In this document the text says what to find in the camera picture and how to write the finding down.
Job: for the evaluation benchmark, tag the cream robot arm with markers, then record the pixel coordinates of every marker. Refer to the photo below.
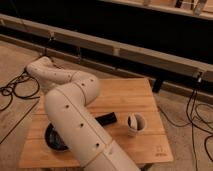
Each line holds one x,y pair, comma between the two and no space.
67,93

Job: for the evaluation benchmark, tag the black rectangular block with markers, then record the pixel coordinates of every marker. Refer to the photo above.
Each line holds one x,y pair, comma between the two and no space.
107,119

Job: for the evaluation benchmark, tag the wooden slatted table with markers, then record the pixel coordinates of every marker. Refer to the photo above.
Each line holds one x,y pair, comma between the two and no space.
121,96

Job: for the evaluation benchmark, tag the black round bowl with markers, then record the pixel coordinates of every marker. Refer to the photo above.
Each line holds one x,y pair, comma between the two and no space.
53,139

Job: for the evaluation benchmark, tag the long wooden rail beam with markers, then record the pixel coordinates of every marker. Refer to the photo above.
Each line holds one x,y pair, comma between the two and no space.
146,56

